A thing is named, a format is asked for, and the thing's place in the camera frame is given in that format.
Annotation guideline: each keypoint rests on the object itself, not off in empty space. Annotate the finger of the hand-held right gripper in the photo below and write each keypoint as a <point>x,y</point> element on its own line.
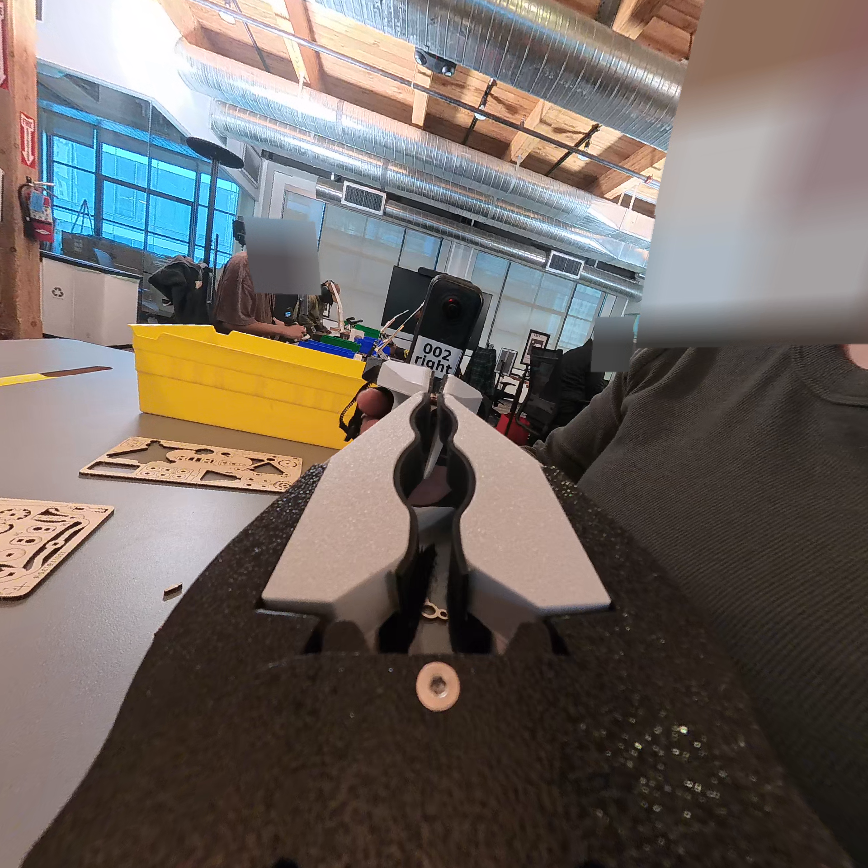
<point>464,395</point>
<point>403,384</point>

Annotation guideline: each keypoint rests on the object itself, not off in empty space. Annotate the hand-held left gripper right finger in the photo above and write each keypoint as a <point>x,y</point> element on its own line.
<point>525,543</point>

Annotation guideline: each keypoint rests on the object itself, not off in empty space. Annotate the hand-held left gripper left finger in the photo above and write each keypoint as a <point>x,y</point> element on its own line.
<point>339,535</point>

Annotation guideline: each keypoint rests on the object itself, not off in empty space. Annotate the person's right forearm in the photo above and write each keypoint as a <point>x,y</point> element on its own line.
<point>583,434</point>

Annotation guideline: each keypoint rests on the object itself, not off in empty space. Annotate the wooden sheet with gear parts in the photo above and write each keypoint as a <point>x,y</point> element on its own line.
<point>48,543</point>

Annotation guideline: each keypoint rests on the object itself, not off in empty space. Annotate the person's right hand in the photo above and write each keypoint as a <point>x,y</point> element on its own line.
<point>374,405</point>

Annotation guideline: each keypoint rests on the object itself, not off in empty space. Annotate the green plastic bin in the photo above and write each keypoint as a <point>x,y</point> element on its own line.
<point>366,331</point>

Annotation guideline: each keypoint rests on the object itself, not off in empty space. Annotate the black monitor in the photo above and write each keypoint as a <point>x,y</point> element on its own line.
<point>407,299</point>

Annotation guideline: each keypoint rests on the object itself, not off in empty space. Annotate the black office chair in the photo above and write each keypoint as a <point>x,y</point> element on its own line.
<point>535,387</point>

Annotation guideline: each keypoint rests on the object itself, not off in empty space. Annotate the blue plastic bin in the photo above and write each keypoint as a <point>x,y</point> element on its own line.
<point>329,345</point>

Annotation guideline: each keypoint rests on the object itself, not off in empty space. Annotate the white air vent grille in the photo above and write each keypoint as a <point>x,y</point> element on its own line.
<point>565,264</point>
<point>364,196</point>

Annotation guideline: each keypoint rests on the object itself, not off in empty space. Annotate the yellow plastic bin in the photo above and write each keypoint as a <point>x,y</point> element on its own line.
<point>244,379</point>

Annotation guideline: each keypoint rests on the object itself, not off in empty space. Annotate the wooden sheet with star cutout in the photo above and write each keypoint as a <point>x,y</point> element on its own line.
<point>143,468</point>

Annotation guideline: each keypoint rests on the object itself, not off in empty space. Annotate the person's dark sweater torso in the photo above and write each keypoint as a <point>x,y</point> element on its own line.
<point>739,543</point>

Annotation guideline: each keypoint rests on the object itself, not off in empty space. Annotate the black jacket on chair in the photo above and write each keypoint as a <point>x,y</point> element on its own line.
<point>182,292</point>

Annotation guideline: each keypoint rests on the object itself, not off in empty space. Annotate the white recycling cabinet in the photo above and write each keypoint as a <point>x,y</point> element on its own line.
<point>88,302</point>

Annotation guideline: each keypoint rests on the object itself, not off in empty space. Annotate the yellow tape strip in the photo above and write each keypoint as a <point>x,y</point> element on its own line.
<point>20,379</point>

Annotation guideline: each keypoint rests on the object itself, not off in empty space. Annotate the red fire extinguisher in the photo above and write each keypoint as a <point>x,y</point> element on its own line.
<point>39,210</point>

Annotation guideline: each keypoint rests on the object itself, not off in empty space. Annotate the silver ventilation duct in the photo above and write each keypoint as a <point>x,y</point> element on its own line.
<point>543,61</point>
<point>488,237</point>
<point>407,153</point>

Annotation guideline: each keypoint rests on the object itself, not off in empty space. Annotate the black ceiling camera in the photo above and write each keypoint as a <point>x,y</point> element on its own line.
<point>435,61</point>

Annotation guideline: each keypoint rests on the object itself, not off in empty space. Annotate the red wall sign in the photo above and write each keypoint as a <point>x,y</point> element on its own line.
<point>28,139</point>

